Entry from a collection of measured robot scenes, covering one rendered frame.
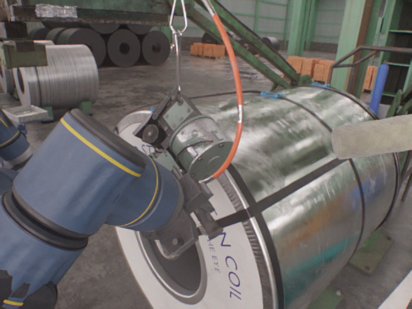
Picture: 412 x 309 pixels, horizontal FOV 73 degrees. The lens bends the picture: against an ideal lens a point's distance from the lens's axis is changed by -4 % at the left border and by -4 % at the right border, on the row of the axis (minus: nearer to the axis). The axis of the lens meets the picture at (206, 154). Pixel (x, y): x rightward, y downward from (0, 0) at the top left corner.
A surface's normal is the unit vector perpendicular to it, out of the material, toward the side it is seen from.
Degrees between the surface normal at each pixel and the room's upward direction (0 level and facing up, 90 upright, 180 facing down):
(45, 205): 67
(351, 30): 90
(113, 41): 90
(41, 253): 84
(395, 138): 78
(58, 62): 56
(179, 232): 49
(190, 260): 9
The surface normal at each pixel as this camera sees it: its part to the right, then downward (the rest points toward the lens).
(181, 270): 0.08, -0.90
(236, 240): -0.74, 0.24
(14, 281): 0.43, 0.22
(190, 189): -0.33, -0.35
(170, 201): 0.89, 0.18
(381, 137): -0.12, -0.01
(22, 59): 0.67, 0.36
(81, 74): 0.67, 0.13
